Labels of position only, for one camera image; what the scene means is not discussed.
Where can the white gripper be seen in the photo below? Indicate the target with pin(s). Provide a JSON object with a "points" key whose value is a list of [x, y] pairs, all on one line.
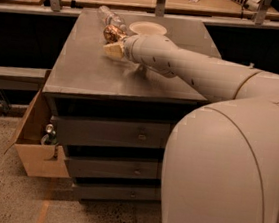
{"points": [[129, 50]]}

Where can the orange soda can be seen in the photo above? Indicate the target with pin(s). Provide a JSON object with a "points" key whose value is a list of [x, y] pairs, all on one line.
{"points": [[113, 34]]}

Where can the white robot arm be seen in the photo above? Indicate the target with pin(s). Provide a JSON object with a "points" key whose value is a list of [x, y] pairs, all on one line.
{"points": [[221, 162]]}

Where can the clear plastic water bottle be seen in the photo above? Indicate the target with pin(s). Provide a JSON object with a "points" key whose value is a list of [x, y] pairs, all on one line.
{"points": [[109, 17]]}

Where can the white bowl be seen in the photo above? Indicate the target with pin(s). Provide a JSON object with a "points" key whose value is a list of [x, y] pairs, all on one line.
{"points": [[147, 28]]}

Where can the grey drawer cabinet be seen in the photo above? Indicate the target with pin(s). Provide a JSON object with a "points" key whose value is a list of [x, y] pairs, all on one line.
{"points": [[85, 83]]}

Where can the top grey drawer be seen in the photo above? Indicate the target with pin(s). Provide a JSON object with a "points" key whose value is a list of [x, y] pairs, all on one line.
{"points": [[91, 132]]}

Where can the grey drawer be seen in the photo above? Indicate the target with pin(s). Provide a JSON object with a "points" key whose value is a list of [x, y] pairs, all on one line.
{"points": [[113, 168], [116, 192], [91, 132]]}

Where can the cans in cardboard box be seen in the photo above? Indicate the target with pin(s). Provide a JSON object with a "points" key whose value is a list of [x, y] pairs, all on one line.
{"points": [[50, 136]]}

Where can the middle grey drawer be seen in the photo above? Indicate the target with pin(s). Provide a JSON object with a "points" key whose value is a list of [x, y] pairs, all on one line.
{"points": [[113, 168]]}

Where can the cardboard box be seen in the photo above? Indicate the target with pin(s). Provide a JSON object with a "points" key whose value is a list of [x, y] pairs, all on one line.
{"points": [[38, 158]]}

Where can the bottom grey drawer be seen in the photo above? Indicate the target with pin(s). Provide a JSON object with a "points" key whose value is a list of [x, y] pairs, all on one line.
{"points": [[116, 192]]}

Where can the grey metal rail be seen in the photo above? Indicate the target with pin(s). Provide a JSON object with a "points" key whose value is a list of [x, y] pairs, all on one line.
{"points": [[29, 79]]}

